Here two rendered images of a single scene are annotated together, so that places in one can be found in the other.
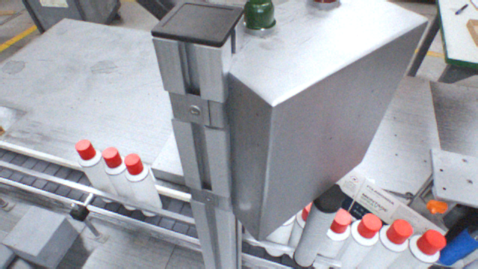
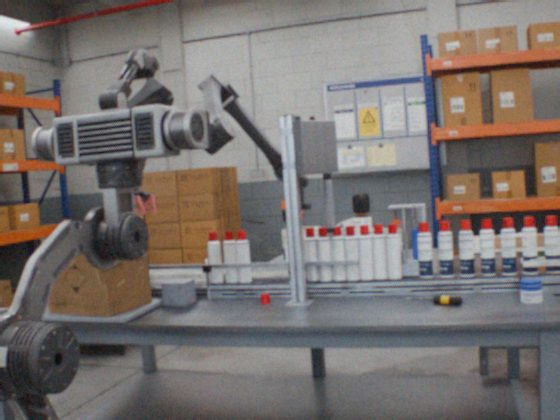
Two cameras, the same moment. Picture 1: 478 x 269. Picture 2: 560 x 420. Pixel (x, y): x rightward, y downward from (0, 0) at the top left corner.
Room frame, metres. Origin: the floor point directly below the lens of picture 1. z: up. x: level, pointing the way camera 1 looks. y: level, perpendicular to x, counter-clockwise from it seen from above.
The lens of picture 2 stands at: (-1.98, 0.11, 1.30)
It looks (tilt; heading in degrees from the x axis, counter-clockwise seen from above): 3 degrees down; 358
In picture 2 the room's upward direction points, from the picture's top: 4 degrees counter-clockwise
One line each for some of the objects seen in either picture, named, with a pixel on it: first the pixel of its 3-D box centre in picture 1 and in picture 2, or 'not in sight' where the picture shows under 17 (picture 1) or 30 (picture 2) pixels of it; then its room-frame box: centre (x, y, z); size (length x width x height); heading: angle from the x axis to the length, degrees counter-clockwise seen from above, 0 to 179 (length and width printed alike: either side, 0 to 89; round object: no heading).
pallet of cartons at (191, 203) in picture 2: not in sight; (179, 238); (4.25, 1.04, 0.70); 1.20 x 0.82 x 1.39; 76
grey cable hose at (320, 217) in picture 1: (314, 232); (329, 202); (0.19, -0.10, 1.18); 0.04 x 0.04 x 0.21
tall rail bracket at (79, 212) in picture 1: (91, 213); (209, 278); (0.36, 0.36, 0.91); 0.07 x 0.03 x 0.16; 163
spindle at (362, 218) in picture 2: not in sight; (362, 223); (0.85, -0.32, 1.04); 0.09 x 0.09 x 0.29
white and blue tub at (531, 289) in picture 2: not in sight; (531, 290); (-0.12, -0.72, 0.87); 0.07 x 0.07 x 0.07
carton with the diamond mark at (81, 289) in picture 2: not in sight; (97, 272); (0.23, 0.76, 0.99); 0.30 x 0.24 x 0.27; 62
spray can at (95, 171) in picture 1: (98, 172); (214, 257); (0.43, 0.34, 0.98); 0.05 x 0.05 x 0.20
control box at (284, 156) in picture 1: (295, 113); (310, 147); (0.22, -0.05, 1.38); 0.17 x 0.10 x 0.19; 128
